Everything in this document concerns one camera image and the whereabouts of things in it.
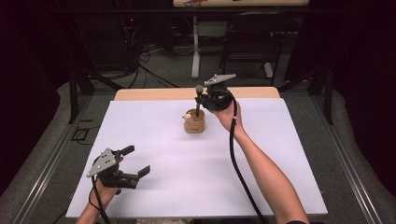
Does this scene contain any person's right hand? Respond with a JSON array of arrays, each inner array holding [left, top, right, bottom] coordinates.
[[208, 98, 248, 137]]

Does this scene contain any person's left hand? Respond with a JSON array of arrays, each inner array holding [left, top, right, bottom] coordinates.
[[92, 156, 125, 207]]

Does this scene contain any black metal stand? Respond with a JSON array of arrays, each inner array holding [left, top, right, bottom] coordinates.
[[68, 60, 124, 125], [277, 65, 334, 126]]

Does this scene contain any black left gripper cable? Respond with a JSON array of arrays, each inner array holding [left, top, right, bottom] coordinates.
[[88, 175, 112, 224]]

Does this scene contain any light wooden desk top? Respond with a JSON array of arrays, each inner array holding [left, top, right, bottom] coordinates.
[[172, 0, 311, 8]]

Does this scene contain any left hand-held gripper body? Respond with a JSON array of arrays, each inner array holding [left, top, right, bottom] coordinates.
[[86, 147, 140, 190]]

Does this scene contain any black folding chair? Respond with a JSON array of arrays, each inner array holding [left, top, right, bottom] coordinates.
[[219, 11, 294, 88]]

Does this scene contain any black equipment rack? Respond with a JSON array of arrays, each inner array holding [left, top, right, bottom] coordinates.
[[73, 12, 138, 72]]

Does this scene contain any wooden cup with small figure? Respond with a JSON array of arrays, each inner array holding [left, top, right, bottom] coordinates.
[[181, 108, 206, 134]]

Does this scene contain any metal floor rail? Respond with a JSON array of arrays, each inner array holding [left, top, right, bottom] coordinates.
[[311, 92, 385, 224], [11, 92, 92, 224]]

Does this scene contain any black makeup brush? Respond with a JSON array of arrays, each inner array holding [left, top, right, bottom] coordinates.
[[195, 92, 202, 119]]

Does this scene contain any bundle of black floor cables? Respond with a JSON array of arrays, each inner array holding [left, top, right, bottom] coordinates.
[[122, 18, 181, 90]]

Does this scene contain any white desk leg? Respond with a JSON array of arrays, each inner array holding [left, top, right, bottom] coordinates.
[[262, 62, 275, 78], [191, 16, 202, 79]]

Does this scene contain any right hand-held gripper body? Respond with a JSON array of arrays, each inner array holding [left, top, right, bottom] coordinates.
[[199, 73, 237, 112]]

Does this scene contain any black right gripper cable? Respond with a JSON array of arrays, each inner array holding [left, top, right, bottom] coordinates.
[[228, 98, 269, 224]]

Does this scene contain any white table mat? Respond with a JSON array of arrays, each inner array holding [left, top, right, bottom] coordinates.
[[65, 97, 329, 219]]

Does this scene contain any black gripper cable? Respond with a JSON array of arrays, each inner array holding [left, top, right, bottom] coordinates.
[[228, 98, 269, 224], [88, 175, 112, 224]]

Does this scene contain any wooden table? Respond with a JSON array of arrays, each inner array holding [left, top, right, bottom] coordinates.
[[113, 86, 281, 102]]

